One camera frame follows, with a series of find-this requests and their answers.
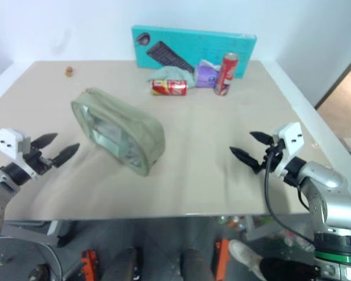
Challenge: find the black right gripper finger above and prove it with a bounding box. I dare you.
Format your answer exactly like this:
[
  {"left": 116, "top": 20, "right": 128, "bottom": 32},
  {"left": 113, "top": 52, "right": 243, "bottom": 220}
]
[
  {"left": 249, "top": 131, "right": 273, "bottom": 145},
  {"left": 229, "top": 146, "right": 260, "bottom": 175}
]

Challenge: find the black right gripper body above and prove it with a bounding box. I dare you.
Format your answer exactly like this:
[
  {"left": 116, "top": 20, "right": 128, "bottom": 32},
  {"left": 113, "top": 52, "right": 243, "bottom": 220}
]
[{"left": 257, "top": 136, "right": 288, "bottom": 173}]

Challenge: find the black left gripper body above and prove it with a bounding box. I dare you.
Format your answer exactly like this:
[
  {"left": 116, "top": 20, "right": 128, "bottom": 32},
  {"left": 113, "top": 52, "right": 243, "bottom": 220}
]
[{"left": 22, "top": 146, "right": 54, "bottom": 176}]

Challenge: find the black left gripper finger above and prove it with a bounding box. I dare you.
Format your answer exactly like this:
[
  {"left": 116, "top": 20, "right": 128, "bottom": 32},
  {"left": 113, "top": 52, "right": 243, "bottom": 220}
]
[
  {"left": 51, "top": 143, "right": 81, "bottom": 169},
  {"left": 29, "top": 133, "right": 59, "bottom": 150}
]

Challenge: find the green zippered pouch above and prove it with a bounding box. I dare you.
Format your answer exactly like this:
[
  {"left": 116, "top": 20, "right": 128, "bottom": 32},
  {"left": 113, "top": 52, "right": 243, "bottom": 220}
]
[{"left": 70, "top": 87, "right": 166, "bottom": 177}]

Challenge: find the upright red soda can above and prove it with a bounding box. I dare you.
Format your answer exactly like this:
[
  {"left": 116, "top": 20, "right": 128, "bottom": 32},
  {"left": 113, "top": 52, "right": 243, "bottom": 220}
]
[{"left": 214, "top": 52, "right": 240, "bottom": 97}]

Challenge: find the purple tissue pack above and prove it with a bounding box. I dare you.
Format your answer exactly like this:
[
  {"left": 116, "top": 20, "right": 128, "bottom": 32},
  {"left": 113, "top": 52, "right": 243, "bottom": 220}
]
[{"left": 195, "top": 59, "right": 222, "bottom": 88}]

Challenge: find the white shoe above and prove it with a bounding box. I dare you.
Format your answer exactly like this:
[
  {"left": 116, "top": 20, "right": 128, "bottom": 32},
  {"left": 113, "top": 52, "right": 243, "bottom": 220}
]
[{"left": 228, "top": 239, "right": 266, "bottom": 281}]

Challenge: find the lying red soda can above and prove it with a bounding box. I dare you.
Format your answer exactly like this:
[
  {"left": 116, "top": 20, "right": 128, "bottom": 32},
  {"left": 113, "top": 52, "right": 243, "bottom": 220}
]
[{"left": 150, "top": 78, "right": 188, "bottom": 97}]

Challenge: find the orange black clamp tool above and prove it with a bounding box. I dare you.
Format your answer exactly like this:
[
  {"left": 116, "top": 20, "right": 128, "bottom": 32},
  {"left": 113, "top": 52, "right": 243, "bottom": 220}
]
[
  {"left": 215, "top": 238, "right": 231, "bottom": 281},
  {"left": 80, "top": 249, "right": 99, "bottom": 281}
]

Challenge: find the light green cloth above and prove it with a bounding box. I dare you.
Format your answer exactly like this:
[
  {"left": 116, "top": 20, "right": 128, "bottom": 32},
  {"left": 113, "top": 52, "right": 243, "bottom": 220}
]
[{"left": 147, "top": 66, "right": 198, "bottom": 88}]

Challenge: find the teal keyboard box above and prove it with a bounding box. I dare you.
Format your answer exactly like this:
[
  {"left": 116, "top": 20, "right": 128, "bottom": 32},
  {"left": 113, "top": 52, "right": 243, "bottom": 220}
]
[{"left": 131, "top": 25, "right": 257, "bottom": 78}]

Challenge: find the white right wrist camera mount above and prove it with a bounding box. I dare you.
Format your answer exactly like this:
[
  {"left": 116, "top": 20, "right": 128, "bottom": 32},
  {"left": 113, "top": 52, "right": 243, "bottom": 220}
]
[{"left": 272, "top": 122, "right": 306, "bottom": 178}]

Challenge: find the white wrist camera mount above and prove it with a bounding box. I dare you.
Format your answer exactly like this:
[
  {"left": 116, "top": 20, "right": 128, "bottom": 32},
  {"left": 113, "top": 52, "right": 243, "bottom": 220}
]
[
  {"left": 272, "top": 122, "right": 306, "bottom": 178},
  {"left": 0, "top": 128, "right": 38, "bottom": 178}
]

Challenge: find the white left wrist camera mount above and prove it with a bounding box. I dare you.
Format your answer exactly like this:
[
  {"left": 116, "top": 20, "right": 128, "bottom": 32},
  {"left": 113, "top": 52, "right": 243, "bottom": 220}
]
[{"left": 0, "top": 128, "right": 38, "bottom": 178}]

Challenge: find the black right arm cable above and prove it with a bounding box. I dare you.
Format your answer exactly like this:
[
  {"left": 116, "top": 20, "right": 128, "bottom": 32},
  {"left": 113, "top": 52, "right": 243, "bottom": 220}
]
[{"left": 264, "top": 149, "right": 315, "bottom": 245}]

